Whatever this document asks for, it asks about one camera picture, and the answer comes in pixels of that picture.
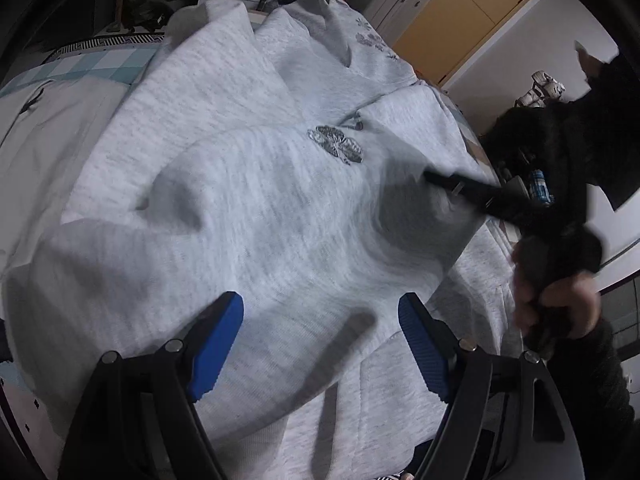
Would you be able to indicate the person's right forearm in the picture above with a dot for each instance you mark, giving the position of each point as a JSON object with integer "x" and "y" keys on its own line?
{"x": 600, "y": 390}

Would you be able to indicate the black glass panel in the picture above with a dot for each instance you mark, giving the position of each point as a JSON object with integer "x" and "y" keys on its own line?
{"x": 625, "y": 320}

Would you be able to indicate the rows of shoes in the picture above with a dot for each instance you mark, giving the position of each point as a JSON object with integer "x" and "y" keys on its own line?
{"x": 542, "y": 91}

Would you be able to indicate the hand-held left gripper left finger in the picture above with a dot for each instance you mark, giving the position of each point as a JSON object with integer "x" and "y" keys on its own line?
{"x": 215, "y": 347}

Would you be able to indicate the grey sweatshirt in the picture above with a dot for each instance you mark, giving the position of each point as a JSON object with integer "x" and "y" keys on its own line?
{"x": 250, "y": 210}

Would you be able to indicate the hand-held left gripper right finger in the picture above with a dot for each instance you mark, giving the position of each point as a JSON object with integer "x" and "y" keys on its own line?
{"x": 425, "y": 352}

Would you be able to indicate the person's right hand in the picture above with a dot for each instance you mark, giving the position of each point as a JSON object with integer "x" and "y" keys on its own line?
{"x": 580, "y": 305}

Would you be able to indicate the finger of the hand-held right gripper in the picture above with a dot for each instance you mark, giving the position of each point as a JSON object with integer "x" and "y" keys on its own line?
{"x": 465, "y": 191}

